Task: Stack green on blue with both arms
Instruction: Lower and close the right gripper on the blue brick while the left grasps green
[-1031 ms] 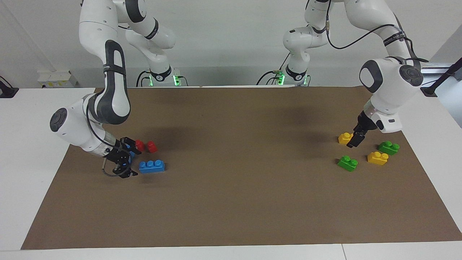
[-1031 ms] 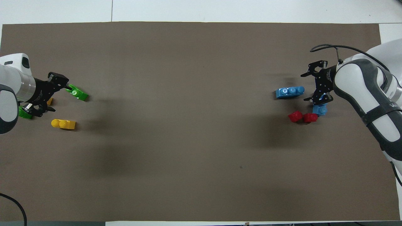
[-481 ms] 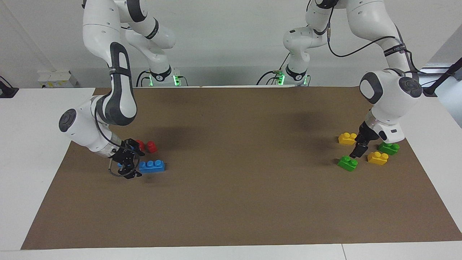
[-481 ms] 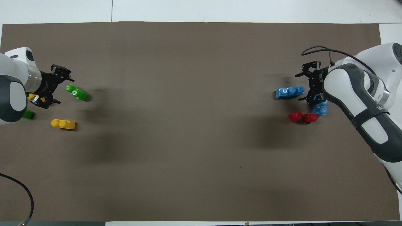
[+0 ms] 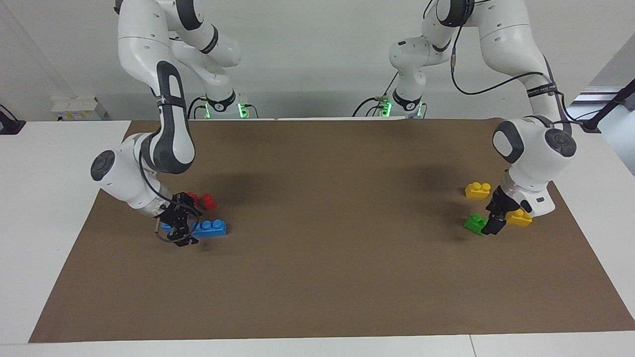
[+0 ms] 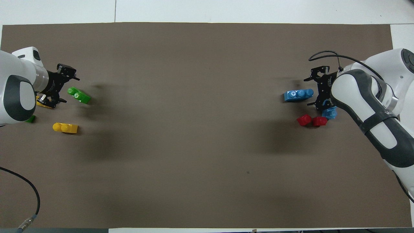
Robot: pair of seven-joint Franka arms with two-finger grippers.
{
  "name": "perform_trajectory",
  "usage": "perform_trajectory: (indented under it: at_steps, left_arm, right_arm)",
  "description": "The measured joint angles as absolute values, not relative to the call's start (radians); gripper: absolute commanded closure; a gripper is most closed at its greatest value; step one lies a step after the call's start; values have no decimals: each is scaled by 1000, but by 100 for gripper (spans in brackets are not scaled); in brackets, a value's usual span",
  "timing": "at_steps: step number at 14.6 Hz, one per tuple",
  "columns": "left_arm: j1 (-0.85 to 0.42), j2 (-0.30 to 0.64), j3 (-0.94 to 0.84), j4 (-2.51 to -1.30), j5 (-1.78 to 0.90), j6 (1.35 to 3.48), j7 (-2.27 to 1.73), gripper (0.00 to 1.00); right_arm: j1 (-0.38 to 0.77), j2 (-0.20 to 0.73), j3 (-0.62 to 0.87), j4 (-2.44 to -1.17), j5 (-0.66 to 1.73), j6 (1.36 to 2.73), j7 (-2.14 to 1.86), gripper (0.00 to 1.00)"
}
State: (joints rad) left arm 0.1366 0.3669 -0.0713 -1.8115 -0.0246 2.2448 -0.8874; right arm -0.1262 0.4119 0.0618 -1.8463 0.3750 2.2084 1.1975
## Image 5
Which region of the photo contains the green two-stud toy brick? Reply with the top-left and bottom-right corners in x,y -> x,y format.
463,213 -> 489,236

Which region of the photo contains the yellow two-stud toy brick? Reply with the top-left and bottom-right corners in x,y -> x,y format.
465,182 -> 492,200
506,208 -> 534,228

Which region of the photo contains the brown table mat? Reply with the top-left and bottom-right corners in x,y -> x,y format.
28,118 -> 635,344

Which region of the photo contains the black clamp stand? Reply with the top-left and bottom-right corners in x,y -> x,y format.
0,104 -> 26,135
578,78 -> 635,133

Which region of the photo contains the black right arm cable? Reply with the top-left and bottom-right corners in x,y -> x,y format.
138,148 -> 200,243

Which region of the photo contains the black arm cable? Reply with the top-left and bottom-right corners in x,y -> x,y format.
138,148 -> 200,243
449,25 -> 577,125

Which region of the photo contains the black right base cable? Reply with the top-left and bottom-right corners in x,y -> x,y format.
187,96 -> 210,120

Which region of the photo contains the black base cable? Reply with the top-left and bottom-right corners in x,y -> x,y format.
352,74 -> 398,118
187,96 -> 210,120

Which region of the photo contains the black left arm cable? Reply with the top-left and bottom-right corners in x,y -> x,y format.
449,25 -> 577,125

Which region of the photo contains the white wall socket box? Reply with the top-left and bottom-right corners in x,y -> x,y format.
51,96 -> 107,121

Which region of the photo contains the black left base cable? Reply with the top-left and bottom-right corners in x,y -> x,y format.
352,74 -> 398,118

